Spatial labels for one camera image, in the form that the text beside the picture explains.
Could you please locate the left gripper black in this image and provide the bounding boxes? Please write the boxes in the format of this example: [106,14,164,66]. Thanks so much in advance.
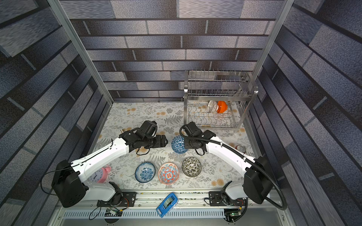
[144,134,171,148]

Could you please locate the blue dotted pattern bowl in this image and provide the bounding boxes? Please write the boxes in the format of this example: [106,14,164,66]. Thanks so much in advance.
[171,135,188,154]

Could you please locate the blue floral rim bowl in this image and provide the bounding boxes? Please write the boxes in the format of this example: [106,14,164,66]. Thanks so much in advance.
[134,162,156,183]

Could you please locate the white lattice pattern bowl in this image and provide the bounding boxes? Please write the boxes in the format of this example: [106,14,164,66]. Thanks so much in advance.
[207,100,218,113]

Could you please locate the orange bowl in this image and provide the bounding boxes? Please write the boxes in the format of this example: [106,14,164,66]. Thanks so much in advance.
[217,101,228,114]

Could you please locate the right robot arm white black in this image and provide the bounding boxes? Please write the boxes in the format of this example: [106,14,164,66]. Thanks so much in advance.
[180,122,280,205]

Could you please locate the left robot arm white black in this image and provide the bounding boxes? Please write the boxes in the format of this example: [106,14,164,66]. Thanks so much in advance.
[51,121,168,208]

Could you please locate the steel two-tier dish rack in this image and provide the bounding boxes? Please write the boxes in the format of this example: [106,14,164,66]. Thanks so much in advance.
[183,70,259,130]

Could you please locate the black white floral bowl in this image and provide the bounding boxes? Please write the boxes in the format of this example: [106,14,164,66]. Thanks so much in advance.
[182,157,202,178]

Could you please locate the floral table mat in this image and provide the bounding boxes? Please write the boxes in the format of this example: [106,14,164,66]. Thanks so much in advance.
[95,102,243,190]

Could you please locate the red blue floral bowl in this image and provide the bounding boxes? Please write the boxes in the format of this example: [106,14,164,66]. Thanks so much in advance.
[158,163,179,185]

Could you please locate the red soda can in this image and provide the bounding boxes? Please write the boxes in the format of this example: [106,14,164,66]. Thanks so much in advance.
[235,145,247,153]

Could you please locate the blue handheld meter device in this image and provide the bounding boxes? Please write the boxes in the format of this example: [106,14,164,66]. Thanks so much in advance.
[156,193,178,218]

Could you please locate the pink alarm clock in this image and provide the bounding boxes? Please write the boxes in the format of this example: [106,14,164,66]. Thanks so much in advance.
[88,166,111,183]

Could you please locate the black corrugated cable conduit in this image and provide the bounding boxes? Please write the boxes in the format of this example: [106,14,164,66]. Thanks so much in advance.
[179,124,288,211]

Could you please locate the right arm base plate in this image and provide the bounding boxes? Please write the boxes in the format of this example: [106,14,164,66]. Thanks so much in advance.
[208,191,248,207]

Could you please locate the aluminium rail frame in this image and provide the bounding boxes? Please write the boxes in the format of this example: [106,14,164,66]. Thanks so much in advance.
[48,190,295,226]

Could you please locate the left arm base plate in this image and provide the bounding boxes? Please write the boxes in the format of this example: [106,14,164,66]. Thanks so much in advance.
[97,192,137,208]

